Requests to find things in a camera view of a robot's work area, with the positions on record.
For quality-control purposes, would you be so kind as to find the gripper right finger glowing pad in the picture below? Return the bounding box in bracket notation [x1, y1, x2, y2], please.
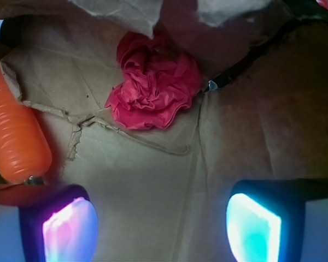
[226, 178, 328, 261]

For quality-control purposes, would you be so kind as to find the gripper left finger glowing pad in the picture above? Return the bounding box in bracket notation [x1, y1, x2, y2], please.
[19, 184, 98, 261]

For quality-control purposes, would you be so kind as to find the red paper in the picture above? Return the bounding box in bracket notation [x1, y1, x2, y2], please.
[104, 32, 202, 130]

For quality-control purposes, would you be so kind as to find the orange toy carrot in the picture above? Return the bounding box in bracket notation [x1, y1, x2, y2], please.
[0, 67, 52, 184]

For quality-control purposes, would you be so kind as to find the brown paper bag tray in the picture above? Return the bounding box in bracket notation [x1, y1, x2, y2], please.
[0, 1, 328, 261]

